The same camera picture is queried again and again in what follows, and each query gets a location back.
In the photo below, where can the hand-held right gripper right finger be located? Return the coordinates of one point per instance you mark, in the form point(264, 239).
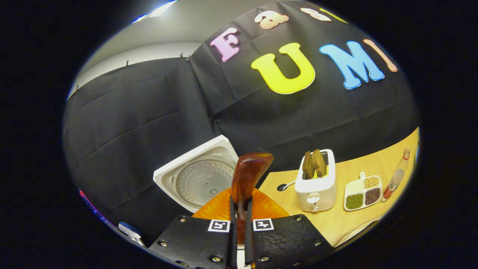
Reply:
point(287, 239)

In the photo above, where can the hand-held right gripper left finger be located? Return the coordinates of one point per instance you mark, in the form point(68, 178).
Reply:
point(194, 239)

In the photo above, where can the white rice cooker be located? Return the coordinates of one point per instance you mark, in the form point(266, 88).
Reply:
point(198, 183)

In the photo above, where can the wooden spoon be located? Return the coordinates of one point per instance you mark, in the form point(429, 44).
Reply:
point(248, 175)

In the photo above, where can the pile of white rice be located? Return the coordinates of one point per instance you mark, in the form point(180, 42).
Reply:
point(355, 186)

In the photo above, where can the white toaster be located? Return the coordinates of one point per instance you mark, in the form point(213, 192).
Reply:
point(315, 194)

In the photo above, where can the white blue object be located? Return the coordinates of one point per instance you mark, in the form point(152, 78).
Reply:
point(129, 228)

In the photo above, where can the brown bread slice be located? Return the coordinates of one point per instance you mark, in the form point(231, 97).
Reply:
point(308, 166)
point(320, 164)

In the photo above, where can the pile of green mung beans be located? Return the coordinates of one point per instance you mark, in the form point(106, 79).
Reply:
point(354, 201)

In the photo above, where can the white divided dish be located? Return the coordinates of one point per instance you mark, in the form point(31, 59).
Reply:
point(354, 185)

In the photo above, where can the pile of dark red beans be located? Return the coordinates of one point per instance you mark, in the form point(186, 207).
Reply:
point(372, 196)

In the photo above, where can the pile of tan soybeans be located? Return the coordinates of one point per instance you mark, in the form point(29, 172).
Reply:
point(372, 182)

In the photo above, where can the clear plastic bottle red cap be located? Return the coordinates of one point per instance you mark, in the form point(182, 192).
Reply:
point(396, 177)

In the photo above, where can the black backdrop cloth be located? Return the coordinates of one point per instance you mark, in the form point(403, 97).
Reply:
point(149, 112)

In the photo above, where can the large ceiling light panel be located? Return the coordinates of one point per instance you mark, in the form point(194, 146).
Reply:
point(160, 8)

